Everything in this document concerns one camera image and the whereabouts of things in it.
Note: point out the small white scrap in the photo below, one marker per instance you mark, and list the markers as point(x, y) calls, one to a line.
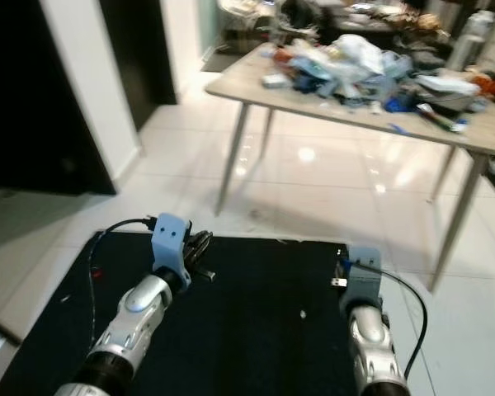
point(303, 313)

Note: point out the black floor mat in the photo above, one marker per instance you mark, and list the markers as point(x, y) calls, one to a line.
point(256, 330)

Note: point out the blue tape strip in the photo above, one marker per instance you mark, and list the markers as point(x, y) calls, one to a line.
point(401, 129)

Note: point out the light wooden table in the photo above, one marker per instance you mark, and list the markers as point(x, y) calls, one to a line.
point(239, 82)

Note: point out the small blue object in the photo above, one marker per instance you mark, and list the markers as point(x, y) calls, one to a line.
point(398, 105)

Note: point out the small white box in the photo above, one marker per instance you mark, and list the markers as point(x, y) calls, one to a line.
point(275, 81)

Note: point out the green and red pen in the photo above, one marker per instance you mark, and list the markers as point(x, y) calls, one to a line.
point(441, 118)

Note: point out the blue-grey printed part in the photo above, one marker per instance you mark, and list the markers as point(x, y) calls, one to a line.
point(318, 80)

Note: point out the black pouch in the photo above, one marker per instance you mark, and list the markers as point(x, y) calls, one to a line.
point(452, 102)

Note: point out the flat white box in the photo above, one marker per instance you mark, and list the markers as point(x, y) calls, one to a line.
point(450, 84)

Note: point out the white plastic bag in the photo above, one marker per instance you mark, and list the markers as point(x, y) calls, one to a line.
point(359, 56)

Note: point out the white chair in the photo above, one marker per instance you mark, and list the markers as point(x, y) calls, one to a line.
point(243, 8)

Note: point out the dark low table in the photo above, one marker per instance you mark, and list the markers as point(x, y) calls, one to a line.
point(379, 23)

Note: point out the black chair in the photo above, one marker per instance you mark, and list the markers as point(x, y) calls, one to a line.
point(301, 12)

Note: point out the clear acrylic tower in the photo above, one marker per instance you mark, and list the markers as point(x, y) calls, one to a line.
point(473, 40)

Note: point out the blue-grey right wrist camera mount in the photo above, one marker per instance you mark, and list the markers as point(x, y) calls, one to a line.
point(361, 276)

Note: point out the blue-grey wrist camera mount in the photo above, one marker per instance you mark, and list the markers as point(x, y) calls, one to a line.
point(169, 247)
point(361, 276)

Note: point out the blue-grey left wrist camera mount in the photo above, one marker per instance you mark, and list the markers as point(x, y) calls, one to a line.
point(169, 247)

